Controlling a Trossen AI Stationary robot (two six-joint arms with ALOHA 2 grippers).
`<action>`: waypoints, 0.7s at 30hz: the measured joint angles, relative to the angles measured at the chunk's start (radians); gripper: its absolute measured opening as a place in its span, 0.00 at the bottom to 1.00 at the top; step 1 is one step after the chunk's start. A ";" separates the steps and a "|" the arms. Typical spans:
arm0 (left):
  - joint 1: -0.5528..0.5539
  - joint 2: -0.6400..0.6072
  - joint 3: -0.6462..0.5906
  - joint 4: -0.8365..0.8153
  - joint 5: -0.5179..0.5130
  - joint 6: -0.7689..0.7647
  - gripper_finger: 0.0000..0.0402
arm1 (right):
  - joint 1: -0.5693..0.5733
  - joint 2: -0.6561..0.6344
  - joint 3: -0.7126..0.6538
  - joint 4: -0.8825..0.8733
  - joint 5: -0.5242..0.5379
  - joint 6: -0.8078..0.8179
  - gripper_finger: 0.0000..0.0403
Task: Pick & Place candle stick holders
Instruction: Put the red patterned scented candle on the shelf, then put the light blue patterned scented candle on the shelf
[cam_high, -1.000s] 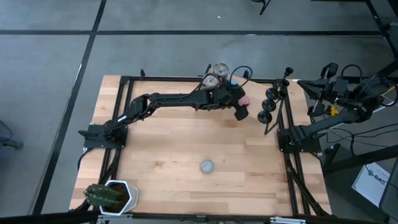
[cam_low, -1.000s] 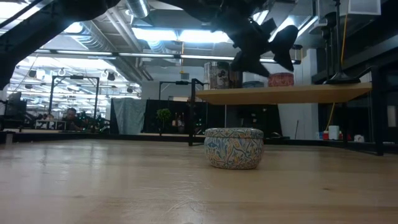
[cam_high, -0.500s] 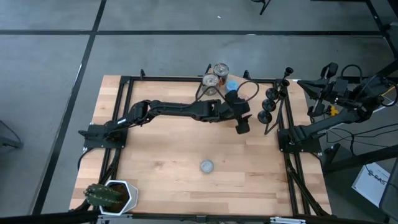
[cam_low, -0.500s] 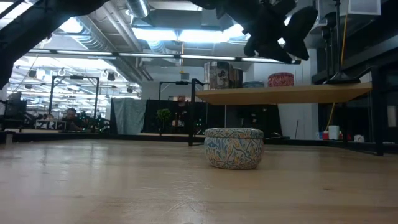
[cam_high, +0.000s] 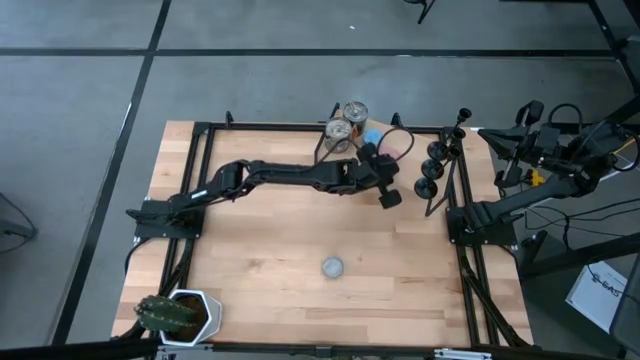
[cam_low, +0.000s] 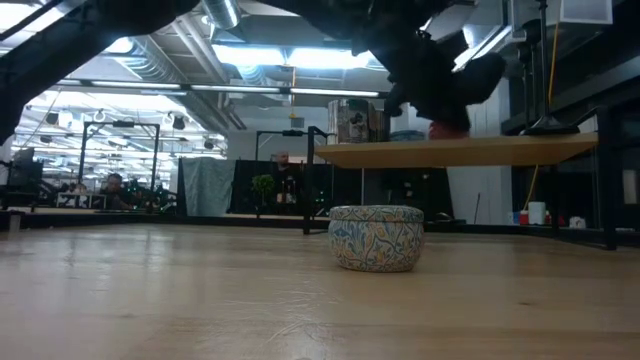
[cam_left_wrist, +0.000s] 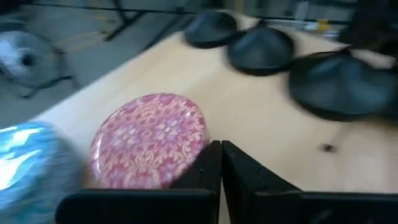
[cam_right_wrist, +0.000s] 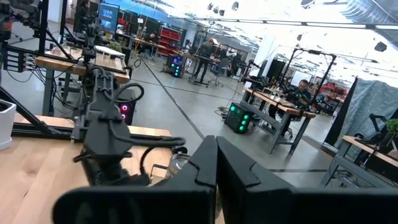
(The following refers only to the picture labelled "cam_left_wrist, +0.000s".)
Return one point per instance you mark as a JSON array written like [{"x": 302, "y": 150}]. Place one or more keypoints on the black table frame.
[{"x": 124, "y": 26}]

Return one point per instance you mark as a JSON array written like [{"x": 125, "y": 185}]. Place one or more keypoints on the black candlestick holder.
[
  {"x": 339, "y": 88},
  {"x": 261, "y": 53},
  {"x": 211, "y": 29}
]

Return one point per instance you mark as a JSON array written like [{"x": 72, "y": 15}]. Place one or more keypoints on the blue glitter ball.
[{"x": 28, "y": 168}]

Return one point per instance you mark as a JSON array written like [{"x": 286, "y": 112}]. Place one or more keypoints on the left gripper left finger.
[{"x": 171, "y": 208}]

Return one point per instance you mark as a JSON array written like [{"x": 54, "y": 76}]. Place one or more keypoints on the pink patterned candle tin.
[{"x": 149, "y": 140}]

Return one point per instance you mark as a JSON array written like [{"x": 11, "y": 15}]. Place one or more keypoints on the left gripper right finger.
[{"x": 295, "y": 208}]

